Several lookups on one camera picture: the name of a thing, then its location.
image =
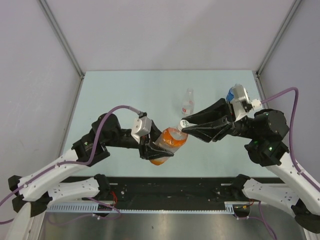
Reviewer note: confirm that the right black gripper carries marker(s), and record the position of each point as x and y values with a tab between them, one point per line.
217	111

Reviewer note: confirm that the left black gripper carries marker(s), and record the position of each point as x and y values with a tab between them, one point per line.
149	152

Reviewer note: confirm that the orange drink bottle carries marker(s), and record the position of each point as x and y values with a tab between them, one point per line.
172	138

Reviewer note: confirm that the clear water bottle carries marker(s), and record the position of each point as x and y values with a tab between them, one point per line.
188	104

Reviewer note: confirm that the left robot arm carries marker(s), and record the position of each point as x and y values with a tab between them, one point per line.
52	184

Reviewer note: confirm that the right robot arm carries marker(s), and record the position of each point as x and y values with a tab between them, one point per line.
265	128

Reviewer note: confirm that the blue drink bottle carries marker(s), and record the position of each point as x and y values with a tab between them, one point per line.
234	93

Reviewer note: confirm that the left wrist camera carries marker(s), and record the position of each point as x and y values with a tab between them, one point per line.
141	126

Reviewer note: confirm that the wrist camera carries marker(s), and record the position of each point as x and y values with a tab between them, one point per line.
242	107
141	126

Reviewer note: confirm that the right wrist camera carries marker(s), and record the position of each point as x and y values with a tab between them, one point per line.
242	107

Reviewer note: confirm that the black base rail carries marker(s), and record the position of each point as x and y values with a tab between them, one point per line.
172	193

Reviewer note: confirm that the right aluminium frame post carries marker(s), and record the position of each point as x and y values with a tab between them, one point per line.
279	35

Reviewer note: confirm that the aluminium frame post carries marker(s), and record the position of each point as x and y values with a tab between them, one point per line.
279	35
51	19

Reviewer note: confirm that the left aluminium frame post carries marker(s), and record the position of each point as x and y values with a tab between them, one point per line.
51	19

